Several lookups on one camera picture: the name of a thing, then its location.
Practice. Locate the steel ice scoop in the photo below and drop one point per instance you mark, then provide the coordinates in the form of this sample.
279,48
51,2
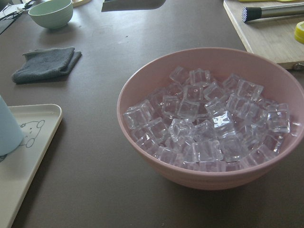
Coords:
121,5

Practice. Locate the clear ice cubes pile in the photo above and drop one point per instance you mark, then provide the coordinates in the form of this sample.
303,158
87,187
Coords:
201,124

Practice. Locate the light blue cup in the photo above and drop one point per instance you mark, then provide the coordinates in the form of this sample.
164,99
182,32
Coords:
10,132

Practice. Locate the pink bowl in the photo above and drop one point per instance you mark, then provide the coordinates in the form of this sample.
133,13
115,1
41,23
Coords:
278,85

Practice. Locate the cream serving tray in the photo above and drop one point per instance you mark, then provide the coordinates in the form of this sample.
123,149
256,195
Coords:
17,169

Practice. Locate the grey folded cloth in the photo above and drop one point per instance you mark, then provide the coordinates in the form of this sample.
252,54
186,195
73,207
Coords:
45,64

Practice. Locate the green bowl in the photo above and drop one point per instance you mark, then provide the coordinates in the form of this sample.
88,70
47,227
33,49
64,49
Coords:
52,14

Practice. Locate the bamboo cutting board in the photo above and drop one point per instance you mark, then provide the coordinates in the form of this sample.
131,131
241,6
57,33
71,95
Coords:
271,38

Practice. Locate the half lemon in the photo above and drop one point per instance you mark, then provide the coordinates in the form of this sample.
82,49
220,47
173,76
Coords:
299,32

